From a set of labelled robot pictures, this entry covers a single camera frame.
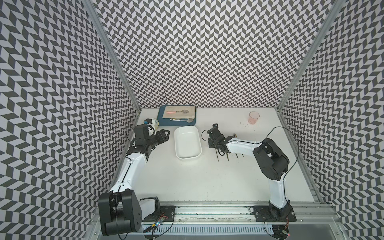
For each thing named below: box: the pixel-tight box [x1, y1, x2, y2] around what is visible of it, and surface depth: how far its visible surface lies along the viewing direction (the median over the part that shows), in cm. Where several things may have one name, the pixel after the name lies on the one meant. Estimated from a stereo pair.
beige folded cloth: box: [162, 105, 196, 119], surface depth 118 cm
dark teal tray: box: [157, 105, 197, 127], surface depth 115 cm
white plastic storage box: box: [174, 125, 202, 160], surface depth 99 cm
